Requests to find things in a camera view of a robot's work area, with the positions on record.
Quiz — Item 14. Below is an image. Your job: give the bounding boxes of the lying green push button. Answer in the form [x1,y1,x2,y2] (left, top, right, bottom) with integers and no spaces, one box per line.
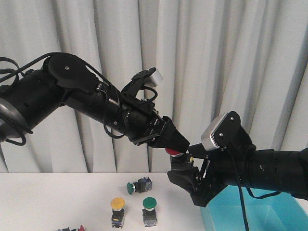
[127,177,153,195]

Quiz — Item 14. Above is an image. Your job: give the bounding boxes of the grey pleated curtain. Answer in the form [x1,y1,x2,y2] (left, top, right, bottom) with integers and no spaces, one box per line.
[0,0,308,174]

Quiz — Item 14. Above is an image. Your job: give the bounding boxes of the black camera cable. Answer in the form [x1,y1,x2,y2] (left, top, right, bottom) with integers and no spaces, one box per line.
[227,141,282,231]

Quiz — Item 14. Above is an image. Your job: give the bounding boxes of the standing green push button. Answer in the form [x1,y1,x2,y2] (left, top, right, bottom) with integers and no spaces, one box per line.
[142,197,157,227]

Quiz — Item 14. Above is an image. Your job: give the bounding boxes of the lying red push button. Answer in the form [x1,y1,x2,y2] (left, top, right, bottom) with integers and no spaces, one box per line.
[54,225,85,231]

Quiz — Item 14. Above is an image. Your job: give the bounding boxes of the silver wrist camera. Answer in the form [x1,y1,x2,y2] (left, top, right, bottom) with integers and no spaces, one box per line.
[131,67,163,88]
[201,111,241,151]

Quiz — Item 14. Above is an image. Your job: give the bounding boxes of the light blue plastic box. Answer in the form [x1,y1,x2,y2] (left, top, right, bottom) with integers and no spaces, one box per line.
[201,186,308,231]

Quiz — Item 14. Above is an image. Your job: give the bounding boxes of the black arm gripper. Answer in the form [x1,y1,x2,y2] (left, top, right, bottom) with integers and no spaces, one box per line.
[120,105,190,152]
[167,127,256,207]

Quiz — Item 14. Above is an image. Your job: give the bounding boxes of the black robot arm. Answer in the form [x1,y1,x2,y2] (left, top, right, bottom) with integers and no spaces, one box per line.
[0,52,189,155]
[167,128,308,207]

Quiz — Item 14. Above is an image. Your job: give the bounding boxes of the red push button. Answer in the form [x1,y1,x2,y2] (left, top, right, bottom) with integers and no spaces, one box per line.
[54,225,85,231]
[165,148,194,170]

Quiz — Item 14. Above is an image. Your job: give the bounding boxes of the yellow push button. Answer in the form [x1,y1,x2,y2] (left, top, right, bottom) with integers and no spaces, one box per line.
[110,197,125,228]

